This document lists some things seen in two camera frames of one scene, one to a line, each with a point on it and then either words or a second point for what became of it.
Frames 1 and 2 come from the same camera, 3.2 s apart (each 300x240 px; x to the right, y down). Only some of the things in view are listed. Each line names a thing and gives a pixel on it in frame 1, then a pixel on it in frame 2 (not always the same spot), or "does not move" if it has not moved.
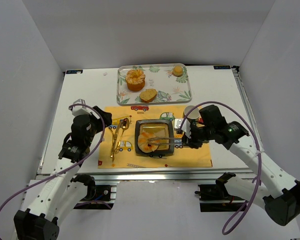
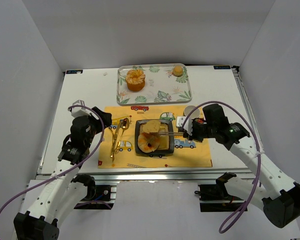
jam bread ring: x=143 y=144 does not move
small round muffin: x=177 y=71 does not move
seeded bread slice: x=148 y=95 to x=152 y=126
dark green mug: x=193 y=115 does not move
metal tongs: x=152 y=141 to x=174 y=134
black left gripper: x=103 y=117 does not move
